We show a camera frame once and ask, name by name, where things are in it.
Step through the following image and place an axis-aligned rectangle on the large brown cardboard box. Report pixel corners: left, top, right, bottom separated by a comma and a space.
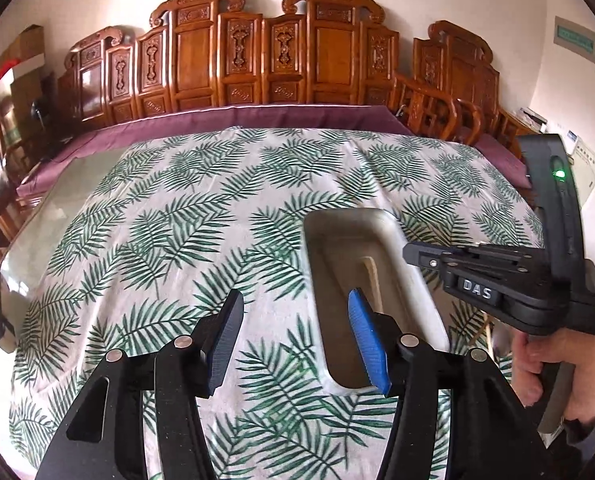
8, 67, 54, 113

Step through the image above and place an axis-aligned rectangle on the carved wooden panel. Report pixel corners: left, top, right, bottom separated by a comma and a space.
262, 0, 401, 109
411, 20, 501, 113
56, 25, 140, 132
136, 0, 267, 115

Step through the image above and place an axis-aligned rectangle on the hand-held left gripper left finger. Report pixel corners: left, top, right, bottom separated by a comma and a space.
34, 288, 245, 480

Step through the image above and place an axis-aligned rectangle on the leaf-print tablecloth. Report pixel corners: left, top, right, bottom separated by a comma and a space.
8, 127, 547, 480

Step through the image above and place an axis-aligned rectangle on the grey rectangular tray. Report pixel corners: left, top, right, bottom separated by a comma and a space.
302, 207, 451, 392

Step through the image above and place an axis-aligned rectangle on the carved wooden armchair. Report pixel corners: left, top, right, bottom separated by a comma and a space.
391, 72, 484, 143
457, 100, 525, 158

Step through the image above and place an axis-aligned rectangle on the green wall sign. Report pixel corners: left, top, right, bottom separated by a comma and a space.
552, 16, 595, 64

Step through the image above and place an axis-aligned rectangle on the person's right hand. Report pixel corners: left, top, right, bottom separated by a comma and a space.
511, 327, 595, 428

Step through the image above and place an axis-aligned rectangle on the white wall notice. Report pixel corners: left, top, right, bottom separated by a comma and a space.
565, 130, 595, 197

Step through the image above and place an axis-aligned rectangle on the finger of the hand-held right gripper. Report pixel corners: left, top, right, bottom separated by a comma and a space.
438, 264, 504, 311
402, 241, 545, 273

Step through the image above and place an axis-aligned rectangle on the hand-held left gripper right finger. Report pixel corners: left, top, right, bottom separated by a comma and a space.
347, 287, 553, 480

